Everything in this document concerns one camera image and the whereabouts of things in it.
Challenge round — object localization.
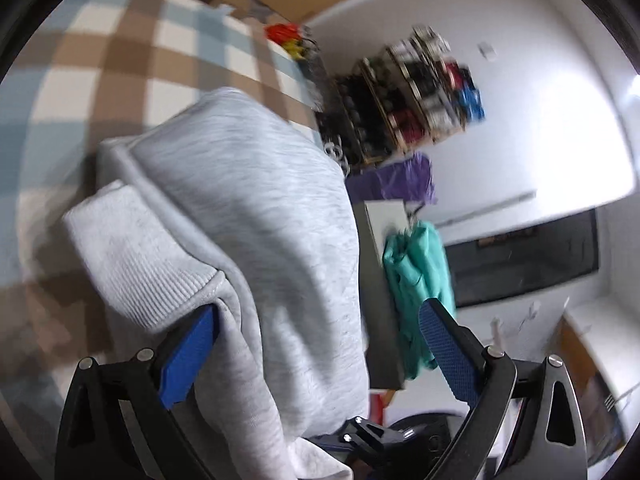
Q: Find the grey upholstered bench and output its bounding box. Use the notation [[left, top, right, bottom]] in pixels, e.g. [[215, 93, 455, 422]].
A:
[[352, 199, 413, 391]]

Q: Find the teal sweatshirt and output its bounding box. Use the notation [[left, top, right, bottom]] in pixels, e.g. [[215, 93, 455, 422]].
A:
[[382, 220, 457, 381]]

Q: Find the light grey hoodie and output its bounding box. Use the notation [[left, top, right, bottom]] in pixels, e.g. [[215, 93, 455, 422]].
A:
[[62, 87, 373, 480]]

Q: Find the red plastic bag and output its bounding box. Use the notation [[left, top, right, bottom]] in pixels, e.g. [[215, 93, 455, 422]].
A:
[[265, 22, 301, 46]]

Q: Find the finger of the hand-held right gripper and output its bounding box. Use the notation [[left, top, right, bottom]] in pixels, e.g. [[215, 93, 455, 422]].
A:
[[307, 432, 353, 458]]

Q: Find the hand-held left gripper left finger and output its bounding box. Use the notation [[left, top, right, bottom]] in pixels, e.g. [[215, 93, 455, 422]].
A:
[[54, 304, 221, 480]]

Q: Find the wooden shoe rack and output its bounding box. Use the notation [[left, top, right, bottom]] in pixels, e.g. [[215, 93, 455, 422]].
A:
[[315, 25, 486, 166]]

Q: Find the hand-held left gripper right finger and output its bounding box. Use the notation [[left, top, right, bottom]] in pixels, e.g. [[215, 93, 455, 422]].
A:
[[418, 298, 587, 480]]

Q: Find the red object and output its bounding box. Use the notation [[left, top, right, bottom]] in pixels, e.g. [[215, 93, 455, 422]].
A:
[[370, 392, 396, 426]]

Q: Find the black television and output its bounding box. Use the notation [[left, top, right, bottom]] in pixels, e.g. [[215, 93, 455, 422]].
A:
[[442, 207, 600, 308]]

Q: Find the purple cloth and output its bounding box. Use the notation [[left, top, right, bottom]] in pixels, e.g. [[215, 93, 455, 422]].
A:
[[345, 152, 437, 206]]

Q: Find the checked blanket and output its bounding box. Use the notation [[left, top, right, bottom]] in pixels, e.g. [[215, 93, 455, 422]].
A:
[[0, 0, 331, 441]]

